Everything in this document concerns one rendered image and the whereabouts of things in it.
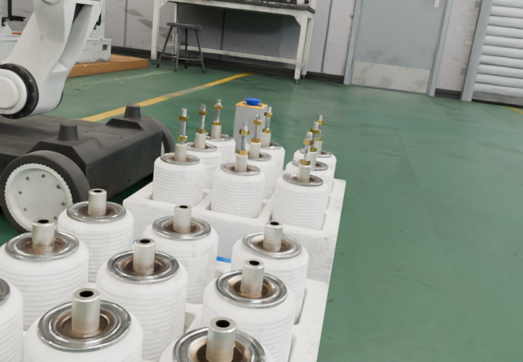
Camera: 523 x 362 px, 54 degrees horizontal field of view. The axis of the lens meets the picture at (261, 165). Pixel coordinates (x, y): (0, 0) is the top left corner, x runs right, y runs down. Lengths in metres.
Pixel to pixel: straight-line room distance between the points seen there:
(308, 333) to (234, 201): 0.38
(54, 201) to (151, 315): 0.70
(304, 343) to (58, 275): 0.27
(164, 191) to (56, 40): 0.58
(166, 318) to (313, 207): 0.44
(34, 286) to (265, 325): 0.24
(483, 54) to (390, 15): 1.07
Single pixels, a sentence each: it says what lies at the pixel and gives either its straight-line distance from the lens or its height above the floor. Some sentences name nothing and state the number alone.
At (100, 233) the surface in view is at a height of 0.24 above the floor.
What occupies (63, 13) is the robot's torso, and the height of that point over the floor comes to 0.49.
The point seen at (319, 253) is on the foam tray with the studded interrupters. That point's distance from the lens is 0.91.
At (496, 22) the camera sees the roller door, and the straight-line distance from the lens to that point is 6.10.
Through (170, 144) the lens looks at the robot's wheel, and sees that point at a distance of 1.63.
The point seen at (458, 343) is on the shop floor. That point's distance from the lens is 1.06.
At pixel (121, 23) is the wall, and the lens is 6.67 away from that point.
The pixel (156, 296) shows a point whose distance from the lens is 0.54.
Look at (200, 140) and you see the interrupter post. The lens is 1.09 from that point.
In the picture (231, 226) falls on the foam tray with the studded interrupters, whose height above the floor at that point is 0.17.
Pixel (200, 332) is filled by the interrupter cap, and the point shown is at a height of 0.25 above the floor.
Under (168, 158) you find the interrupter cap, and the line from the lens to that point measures 0.99.
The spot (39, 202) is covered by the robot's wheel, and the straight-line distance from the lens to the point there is 1.23.
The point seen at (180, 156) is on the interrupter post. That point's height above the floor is 0.26.
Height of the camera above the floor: 0.51
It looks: 15 degrees down
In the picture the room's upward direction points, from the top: 7 degrees clockwise
